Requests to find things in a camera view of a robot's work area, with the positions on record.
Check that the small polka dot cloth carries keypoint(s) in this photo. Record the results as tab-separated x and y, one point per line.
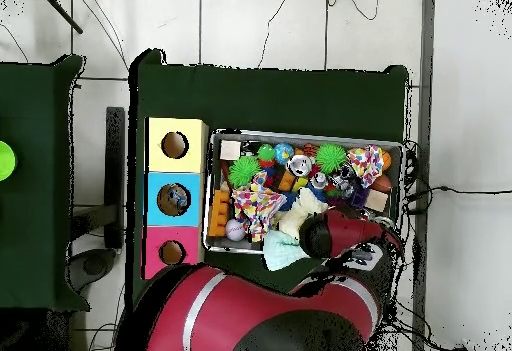
256	203

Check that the cream waffle cloth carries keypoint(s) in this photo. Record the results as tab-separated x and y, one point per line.
300	211

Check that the mint green waffle cloth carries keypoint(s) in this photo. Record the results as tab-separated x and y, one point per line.
280	253

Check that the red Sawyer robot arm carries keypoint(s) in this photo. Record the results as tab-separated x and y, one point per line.
248	311

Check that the wooden box with three holes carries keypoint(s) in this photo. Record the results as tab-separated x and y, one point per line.
154	207

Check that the plain wooden block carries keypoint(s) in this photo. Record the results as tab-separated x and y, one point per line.
230	150

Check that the crushed silver can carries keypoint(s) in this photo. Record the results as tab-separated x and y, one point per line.
299	165

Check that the large green spiky ball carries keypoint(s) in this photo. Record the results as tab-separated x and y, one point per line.
331	158

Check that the dark green tablecloth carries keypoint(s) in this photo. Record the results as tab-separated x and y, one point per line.
36	227
260	99

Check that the black monitor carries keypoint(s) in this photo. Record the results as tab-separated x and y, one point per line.
115	167

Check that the grey stand base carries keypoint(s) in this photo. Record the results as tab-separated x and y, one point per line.
92	265

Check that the bright green round lid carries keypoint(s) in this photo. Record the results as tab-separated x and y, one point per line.
6	161

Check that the black rod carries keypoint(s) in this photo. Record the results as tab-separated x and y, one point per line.
62	13

